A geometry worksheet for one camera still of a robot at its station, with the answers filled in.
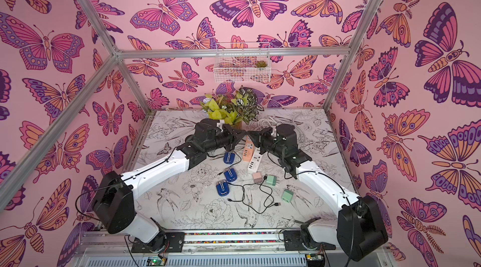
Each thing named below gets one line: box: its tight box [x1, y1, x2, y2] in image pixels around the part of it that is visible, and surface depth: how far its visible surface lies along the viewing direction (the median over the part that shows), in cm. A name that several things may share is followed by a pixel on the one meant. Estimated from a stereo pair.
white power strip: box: [247, 146, 264, 173], surface depth 96 cm
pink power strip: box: [242, 135, 255, 163], surface depth 99 cm
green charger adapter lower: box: [281, 188, 294, 204], surface depth 85 cm
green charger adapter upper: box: [265, 174, 278, 187], surface depth 90 cm
